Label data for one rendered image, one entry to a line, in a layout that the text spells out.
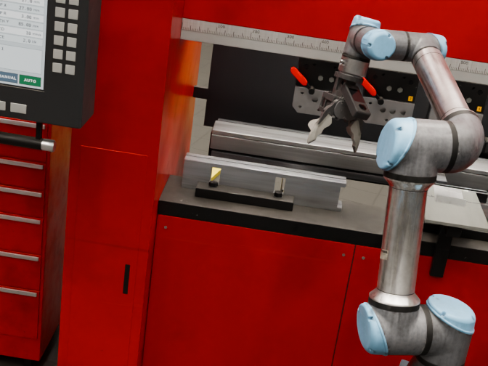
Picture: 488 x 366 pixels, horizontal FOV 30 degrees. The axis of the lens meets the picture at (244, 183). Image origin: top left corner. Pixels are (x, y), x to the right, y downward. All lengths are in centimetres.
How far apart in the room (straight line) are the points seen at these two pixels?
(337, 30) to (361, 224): 59
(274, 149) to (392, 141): 110
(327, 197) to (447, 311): 82
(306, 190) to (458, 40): 63
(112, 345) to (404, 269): 114
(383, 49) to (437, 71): 15
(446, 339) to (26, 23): 118
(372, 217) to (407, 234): 81
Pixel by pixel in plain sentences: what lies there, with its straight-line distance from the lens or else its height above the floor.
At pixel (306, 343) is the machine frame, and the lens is 290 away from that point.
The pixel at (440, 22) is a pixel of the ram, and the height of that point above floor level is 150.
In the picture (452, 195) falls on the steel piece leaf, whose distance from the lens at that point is 277.
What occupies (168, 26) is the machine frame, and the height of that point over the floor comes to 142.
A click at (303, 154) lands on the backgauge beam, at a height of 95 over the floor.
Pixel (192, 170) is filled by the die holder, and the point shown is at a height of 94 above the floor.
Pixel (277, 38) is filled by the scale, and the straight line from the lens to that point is 264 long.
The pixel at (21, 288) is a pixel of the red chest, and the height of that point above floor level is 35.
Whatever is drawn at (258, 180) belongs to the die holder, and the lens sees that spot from 279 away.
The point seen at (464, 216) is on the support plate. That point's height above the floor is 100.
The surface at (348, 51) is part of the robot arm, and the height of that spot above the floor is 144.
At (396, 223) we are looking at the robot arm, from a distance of 202.
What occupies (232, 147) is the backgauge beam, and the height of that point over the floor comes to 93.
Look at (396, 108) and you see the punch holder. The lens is 269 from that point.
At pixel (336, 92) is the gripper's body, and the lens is 244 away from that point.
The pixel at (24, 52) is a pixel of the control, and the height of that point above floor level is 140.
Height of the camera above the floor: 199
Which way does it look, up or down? 22 degrees down
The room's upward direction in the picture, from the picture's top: 8 degrees clockwise
